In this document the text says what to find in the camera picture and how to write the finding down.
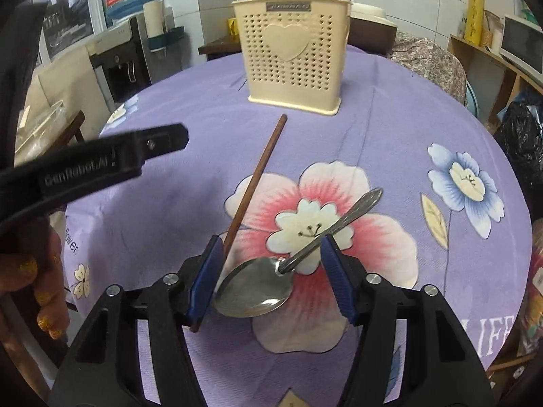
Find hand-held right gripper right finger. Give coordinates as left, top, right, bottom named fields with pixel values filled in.
left=320, top=235, right=495, bottom=407

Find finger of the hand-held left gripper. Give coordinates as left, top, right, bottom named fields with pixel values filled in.
left=0, top=2, right=48, bottom=170
left=0, top=122, right=189, bottom=240

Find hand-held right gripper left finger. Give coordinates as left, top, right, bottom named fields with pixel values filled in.
left=49, top=234, right=225, bottom=407

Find metal spoon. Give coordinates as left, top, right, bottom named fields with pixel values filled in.
left=213, top=187, right=383, bottom=318

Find brown wooden chopstick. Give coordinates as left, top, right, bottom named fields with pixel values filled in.
left=189, top=114, right=288, bottom=333

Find beige perforated utensil holder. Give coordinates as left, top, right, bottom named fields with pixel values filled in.
left=231, top=0, right=354, bottom=117

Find person's left hand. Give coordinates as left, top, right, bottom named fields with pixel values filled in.
left=0, top=225, right=69, bottom=340

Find beige cardboard box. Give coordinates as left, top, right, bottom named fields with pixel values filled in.
left=15, top=44, right=117, bottom=136

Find window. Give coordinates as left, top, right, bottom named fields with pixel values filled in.
left=32, top=0, right=96, bottom=62

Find grey water dispenser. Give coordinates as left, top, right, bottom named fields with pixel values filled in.
left=91, top=15, right=174, bottom=102

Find purple floral tablecloth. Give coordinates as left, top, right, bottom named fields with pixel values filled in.
left=63, top=42, right=533, bottom=407

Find teal towel holder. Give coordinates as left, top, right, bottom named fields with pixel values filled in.
left=146, top=26, right=186, bottom=52

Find colourful plastic bag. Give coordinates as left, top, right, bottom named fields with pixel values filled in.
left=520, top=241, right=543, bottom=357

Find blue plastic basin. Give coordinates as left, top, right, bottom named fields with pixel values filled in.
left=464, top=80, right=480, bottom=119

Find black plastic bag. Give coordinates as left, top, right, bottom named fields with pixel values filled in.
left=494, top=91, right=543, bottom=204

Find floral patterned cloth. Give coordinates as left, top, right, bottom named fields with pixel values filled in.
left=388, top=34, right=467, bottom=106

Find brown pot white lid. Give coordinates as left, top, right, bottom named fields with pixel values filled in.
left=349, top=2, right=398, bottom=56

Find wooden shelf unit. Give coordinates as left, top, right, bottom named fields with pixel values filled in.
left=447, top=34, right=543, bottom=128

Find tall yellow box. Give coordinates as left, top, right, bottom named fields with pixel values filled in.
left=466, top=0, right=486, bottom=47

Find white microwave oven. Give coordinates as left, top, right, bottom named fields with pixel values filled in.
left=500, top=14, right=543, bottom=90

